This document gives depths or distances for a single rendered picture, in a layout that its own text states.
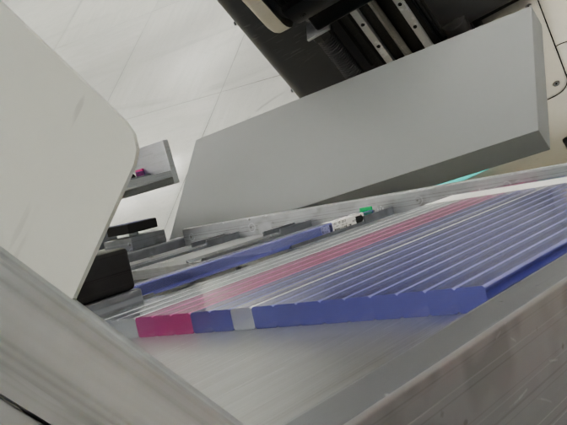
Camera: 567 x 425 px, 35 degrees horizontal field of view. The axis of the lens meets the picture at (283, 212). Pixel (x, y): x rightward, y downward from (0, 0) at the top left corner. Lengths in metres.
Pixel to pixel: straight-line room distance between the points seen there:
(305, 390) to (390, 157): 0.94
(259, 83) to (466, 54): 1.52
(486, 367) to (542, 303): 0.05
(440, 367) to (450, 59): 1.06
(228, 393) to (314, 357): 0.04
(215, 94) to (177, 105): 0.17
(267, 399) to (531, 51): 0.98
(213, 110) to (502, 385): 2.55
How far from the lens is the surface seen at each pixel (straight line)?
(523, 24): 1.30
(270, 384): 0.34
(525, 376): 0.33
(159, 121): 3.00
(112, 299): 0.58
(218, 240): 1.08
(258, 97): 2.71
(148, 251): 1.13
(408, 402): 0.26
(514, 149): 1.17
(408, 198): 0.97
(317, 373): 0.34
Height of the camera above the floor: 1.37
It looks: 37 degrees down
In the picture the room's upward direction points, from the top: 44 degrees counter-clockwise
